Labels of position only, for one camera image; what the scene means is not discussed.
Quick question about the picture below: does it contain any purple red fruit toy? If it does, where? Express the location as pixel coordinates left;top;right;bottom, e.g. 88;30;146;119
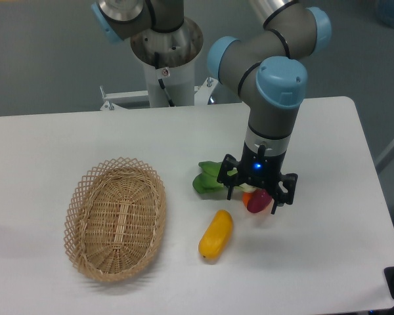
246;190;273;213

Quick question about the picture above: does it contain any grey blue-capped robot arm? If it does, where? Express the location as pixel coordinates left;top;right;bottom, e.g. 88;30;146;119
91;1;332;207

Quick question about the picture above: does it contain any blue object top right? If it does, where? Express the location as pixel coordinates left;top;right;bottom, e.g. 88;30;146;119
375;0;394;28

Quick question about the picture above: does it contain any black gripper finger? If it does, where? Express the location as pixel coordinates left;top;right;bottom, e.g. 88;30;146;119
217;154;242;200
271;173;298;215

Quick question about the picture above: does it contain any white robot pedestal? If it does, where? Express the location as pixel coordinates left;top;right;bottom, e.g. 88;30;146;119
130;17;204;107

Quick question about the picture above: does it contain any woven wicker basket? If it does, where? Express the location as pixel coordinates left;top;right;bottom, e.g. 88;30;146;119
64;157;166;282

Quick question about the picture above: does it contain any green bok choy toy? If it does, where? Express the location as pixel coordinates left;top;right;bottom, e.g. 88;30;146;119
192;161;226;194

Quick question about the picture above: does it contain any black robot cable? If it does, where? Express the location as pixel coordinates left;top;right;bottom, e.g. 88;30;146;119
154;51;177;108

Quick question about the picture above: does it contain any orange fruit toy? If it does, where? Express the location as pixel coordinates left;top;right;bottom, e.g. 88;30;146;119
242;192;253;207

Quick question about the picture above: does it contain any yellow mango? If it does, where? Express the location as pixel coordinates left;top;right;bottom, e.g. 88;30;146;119
198;209;234;261

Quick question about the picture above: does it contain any white metal base frame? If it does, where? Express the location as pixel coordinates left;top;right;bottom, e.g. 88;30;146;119
100;77;242;111

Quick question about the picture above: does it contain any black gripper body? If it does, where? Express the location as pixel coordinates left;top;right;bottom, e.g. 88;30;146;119
234;144;284;194

